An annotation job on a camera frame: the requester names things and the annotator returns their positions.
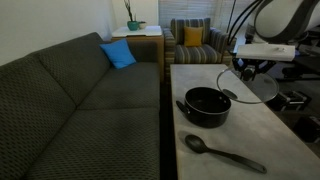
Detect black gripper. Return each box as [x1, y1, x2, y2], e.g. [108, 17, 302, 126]
[232, 57, 278, 82]

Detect glass lid with black knob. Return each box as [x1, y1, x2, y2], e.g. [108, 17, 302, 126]
[216, 65, 280, 105]

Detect black cooking pot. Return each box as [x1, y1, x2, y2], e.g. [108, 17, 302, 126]
[175, 86, 239, 129]

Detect teal plant pot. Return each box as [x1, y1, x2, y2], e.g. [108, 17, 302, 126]
[126, 20, 140, 32]

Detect black equipment box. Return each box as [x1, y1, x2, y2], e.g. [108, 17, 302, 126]
[268, 90, 313, 113]

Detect striped armchair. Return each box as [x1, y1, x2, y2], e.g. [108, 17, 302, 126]
[162, 17, 238, 81]

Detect thin black pole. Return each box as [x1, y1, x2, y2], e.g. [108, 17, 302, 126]
[227, 0, 238, 34]

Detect yellow cushion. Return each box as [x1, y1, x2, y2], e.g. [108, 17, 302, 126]
[183, 26, 204, 48]

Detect white window blinds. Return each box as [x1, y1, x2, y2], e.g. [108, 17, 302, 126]
[158, 0, 277, 56]

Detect dark storage box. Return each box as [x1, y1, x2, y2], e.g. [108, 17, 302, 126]
[293, 115, 320, 144]

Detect black plastic serving spoon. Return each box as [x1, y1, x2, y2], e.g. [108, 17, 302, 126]
[184, 134, 268, 175]

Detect white-topped wooden side table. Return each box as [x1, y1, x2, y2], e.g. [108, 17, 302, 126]
[110, 25, 165, 83]

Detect blue throw pillow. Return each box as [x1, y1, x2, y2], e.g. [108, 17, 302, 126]
[99, 38, 137, 70]

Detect bare dark plant branch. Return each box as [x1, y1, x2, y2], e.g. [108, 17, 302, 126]
[123, 0, 134, 23]

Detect dark grey patterned sofa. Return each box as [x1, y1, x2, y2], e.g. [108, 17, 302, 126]
[0, 31, 162, 180]

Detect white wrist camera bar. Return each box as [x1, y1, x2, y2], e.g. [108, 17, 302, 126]
[235, 43, 296, 62]

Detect black metal base frame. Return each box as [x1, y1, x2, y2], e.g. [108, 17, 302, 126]
[276, 54, 320, 83]

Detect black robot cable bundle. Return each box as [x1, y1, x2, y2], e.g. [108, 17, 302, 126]
[227, 0, 265, 46]

